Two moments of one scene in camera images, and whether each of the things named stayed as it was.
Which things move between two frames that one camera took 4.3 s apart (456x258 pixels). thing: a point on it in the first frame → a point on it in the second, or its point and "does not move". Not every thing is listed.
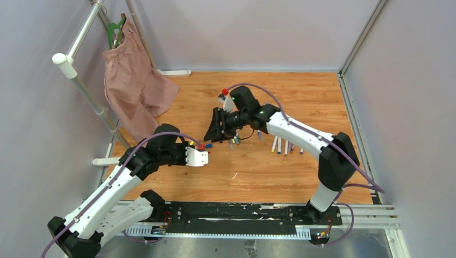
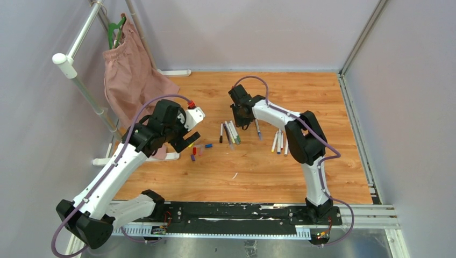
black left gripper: (183, 145) → (178, 142)
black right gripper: (217, 132) → (239, 122)
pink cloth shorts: (138, 90) does not move
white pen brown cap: (286, 148) does not move
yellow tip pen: (274, 143) does not move
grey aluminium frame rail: (380, 214) does not move
